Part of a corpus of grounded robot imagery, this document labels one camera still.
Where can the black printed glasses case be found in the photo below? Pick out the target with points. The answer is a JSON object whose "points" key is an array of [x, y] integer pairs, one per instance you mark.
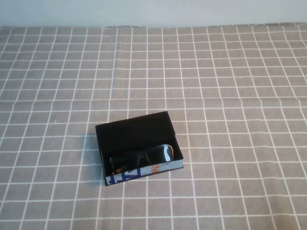
{"points": [[134, 131]]}

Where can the black framed glasses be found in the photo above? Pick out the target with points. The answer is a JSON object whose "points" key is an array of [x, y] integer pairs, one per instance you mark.
{"points": [[158, 154]]}

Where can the grey white-checked tablecloth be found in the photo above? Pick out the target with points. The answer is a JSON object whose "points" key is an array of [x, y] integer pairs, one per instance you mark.
{"points": [[216, 95]]}

